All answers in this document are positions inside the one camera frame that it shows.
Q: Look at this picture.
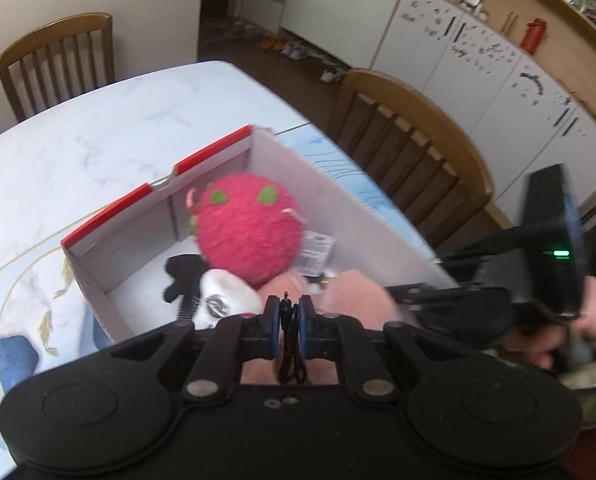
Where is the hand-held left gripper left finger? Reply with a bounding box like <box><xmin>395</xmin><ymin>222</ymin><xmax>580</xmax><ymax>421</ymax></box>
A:
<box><xmin>112</xmin><ymin>294</ymin><xmax>281</xmax><ymax>403</ymax></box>

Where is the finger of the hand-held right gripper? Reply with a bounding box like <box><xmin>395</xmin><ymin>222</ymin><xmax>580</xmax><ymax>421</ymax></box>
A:
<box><xmin>385</xmin><ymin>282</ymin><xmax>516</xmax><ymax>346</ymax></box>
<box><xmin>430</xmin><ymin>227</ymin><xmax>529</xmax><ymax>273</ymax></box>

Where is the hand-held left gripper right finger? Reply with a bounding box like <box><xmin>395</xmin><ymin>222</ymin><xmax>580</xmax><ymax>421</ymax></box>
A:
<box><xmin>298</xmin><ymin>294</ymin><xmax>475</xmax><ymax>401</ymax></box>

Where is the black cord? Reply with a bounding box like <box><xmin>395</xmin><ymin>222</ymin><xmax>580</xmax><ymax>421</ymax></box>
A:
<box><xmin>278</xmin><ymin>292</ymin><xmax>309</xmax><ymax>386</ymax></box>

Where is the white cloth with metal snap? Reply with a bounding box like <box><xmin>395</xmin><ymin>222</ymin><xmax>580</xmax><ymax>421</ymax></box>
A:
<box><xmin>198</xmin><ymin>267</ymin><xmax>263</xmax><ymax>331</ymax></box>

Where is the pink cloth hat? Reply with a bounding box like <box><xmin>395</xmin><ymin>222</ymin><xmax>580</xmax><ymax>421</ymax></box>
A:
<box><xmin>240</xmin><ymin>270</ymin><xmax>403</xmax><ymax>386</ymax></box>

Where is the pink plush ball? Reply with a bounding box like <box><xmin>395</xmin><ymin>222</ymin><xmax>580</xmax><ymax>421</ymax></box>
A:
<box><xmin>185</xmin><ymin>172</ymin><xmax>336</xmax><ymax>291</ymax></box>

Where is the black dotted glove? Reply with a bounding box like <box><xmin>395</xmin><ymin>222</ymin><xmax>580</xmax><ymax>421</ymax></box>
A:
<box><xmin>160</xmin><ymin>254</ymin><xmax>209</xmax><ymax>321</ymax></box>

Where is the red white cardboard box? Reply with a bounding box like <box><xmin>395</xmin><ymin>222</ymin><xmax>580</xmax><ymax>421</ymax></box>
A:
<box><xmin>60</xmin><ymin>125</ymin><xmax>459</xmax><ymax>348</ymax></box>

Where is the brown wooden chair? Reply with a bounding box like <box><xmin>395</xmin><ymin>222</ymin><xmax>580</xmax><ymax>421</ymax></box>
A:
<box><xmin>328</xmin><ymin>69</ymin><xmax>514</xmax><ymax>251</ymax></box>
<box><xmin>0</xmin><ymin>12</ymin><xmax>116</xmax><ymax>123</ymax></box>

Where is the red water bottle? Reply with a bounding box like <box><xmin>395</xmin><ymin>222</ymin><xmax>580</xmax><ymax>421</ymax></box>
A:
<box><xmin>520</xmin><ymin>17</ymin><xmax>549</xmax><ymax>55</ymax></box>

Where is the printed blue table mat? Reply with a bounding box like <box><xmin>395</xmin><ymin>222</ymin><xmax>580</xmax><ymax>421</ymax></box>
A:
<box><xmin>0</xmin><ymin>122</ymin><xmax>393</xmax><ymax>476</ymax></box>

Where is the white wooden wall cabinet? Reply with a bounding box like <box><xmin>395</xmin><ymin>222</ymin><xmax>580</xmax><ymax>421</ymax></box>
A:
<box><xmin>240</xmin><ymin>0</ymin><xmax>596</xmax><ymax>221</ymax></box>

